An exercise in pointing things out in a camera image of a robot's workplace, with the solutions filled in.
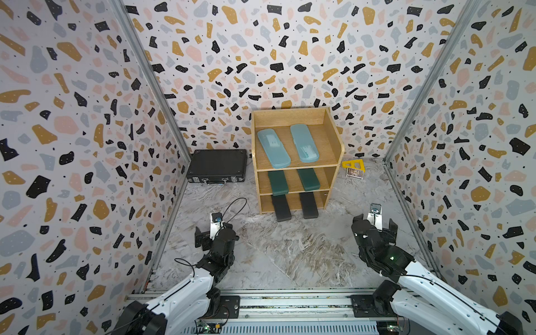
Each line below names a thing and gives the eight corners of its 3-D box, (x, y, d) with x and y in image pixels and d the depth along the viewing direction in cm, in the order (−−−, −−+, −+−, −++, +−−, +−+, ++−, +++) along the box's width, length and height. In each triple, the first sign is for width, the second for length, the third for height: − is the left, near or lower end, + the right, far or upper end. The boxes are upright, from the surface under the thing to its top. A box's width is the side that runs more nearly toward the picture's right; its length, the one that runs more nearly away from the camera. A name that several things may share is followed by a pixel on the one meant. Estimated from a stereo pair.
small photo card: (345, 176, 117) (347, 173, 115) (346, 170, 120) (347, 167, 118) (361, 179, 116) (363, 176, 114) (361, 173, 119) (363, 170, 117)
